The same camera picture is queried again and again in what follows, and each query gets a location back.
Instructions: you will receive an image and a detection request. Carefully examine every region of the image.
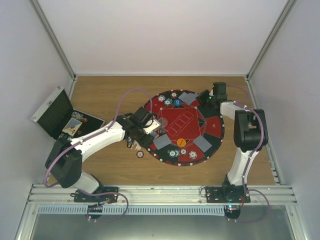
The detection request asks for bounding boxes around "blue small blind button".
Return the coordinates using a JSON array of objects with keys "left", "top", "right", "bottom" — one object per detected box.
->
[{"left": 173, "top": 99, "right": 182, "bottom": 107}]

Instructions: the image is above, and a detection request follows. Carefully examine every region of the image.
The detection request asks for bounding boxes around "orange big blind button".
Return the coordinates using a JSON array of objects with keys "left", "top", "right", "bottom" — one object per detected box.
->
[{"left": 176, "top": 138, "right": 187, "bottom": 148}]

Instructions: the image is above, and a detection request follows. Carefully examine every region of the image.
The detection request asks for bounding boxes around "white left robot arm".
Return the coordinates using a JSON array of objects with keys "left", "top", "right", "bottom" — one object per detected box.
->
[{"left": 43, "top": 113, "right": 161, "bottom": 202}]

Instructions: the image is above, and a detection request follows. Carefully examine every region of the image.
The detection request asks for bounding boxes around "dealt card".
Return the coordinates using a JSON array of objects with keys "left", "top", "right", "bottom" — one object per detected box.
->
[
  {"left": 193, "top": 135, "right": 212, "bottom": 153},
  {"left": 153, "top": 134, "right": 172, "bottom": 150},
  {"left": 178, "top": 92, "right": 199, "bottom": 105}
]

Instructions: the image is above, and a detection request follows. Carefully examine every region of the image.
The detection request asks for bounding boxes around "slotted cable duct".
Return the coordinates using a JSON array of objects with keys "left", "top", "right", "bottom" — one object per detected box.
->
[{"left": 38, "top": 204, "right": 225, "bottom": 216}]

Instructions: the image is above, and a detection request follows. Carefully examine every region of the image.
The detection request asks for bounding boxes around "green 50 chip top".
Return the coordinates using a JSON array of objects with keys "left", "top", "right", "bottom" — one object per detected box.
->
[{"left": 164, "top": 98, "right": 173, "bottom": 106}]

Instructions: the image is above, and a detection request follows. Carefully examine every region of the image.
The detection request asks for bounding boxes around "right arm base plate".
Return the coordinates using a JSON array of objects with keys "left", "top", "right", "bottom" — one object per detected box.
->
[{"left": 199, "top": 186, "right": 251, "bottom": 204}]

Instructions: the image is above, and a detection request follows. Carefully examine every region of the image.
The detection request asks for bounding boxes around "card box in case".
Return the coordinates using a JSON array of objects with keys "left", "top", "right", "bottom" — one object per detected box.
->
[{"left": 62, "top": 117, "right": 82, "bottom": 137}]

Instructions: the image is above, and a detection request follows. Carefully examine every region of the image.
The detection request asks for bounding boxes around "blue 10 chip bottom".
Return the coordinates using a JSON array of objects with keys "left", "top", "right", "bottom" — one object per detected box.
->
[{"left": 188, "top": 151, "right": 198, "bottom": 159}]

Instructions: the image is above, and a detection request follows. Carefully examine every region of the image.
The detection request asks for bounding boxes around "front aluminium rail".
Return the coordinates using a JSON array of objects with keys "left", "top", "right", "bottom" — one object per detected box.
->
[{"left": 27, "top": 184, "right": 298, "bottom": 206}]

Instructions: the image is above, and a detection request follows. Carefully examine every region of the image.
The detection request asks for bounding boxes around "orange 100 chip stack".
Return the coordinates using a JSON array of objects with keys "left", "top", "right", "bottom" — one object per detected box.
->
[{"left": 136, "top": 151, "right": 144, "bottom": 158}]

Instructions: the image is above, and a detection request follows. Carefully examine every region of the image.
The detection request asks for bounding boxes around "round red black poker mat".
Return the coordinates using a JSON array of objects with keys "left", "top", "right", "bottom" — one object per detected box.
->
[{"left": 144, "top": 89, "right": 225, "bottom": 167}]

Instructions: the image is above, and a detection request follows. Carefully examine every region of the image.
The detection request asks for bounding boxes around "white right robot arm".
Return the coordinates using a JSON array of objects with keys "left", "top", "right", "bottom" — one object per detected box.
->
[{"left": 196, "top": 90, "right": 269, "bottom": 203}]

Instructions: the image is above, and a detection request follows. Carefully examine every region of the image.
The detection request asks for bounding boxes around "green 50 chip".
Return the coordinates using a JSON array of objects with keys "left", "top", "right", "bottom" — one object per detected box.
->
[
  {"left": 164, "top": 98, "right": 173, "bottom": 106},
  {"left": 168, "top": 149, "right": 180, "bottom": 158}
]

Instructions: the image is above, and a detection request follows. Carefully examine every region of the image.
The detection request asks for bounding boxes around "dealt card top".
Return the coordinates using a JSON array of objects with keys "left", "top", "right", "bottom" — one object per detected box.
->
[{"left": 178, "top": 92, "right": 199, "bottom": 105}]

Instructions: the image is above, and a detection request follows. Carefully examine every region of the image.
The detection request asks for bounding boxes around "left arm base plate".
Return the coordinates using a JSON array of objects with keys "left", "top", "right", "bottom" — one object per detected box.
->
[{"left": 70, "top": 186, "right": 119, "bottom": 204}]

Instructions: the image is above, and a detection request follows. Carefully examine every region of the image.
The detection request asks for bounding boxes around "clear round dealer button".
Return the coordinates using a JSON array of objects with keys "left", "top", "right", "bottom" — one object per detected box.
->
[{"left": 158, "top": 117, "right": 168, "bottom": 128}]

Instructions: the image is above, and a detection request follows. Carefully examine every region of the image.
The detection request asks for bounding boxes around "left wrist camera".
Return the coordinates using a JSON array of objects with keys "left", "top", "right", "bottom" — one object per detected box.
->
[{"left": 134, "top": 106, "right": 152, "bottom": 125}]

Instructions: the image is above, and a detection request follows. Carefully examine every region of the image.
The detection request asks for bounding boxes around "green 50 chip bottom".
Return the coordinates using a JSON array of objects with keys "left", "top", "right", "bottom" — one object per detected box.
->
[{"left": 168, "top": 149, "right": 180, "bottom": 158}]

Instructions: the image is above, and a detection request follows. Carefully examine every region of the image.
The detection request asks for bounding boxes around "aluminium poker case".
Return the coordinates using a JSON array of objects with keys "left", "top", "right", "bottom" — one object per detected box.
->
[{"left": 31, "top": 86, "right": 105, "bottom": 140}]

